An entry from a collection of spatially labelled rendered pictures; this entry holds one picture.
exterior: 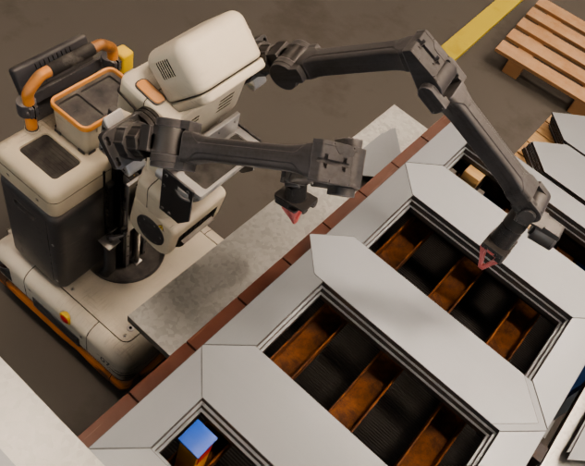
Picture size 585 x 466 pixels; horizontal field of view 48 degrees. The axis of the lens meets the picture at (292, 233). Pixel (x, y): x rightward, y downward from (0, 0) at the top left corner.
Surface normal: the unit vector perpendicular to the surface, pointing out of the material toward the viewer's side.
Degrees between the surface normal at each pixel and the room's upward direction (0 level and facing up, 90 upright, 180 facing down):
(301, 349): 0
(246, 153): 53
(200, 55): 43
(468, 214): 0
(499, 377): 0
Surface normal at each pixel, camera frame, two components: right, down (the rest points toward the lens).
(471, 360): 0.22, -0.57
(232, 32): 0.68, -0.01
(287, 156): -0.50, -0.04
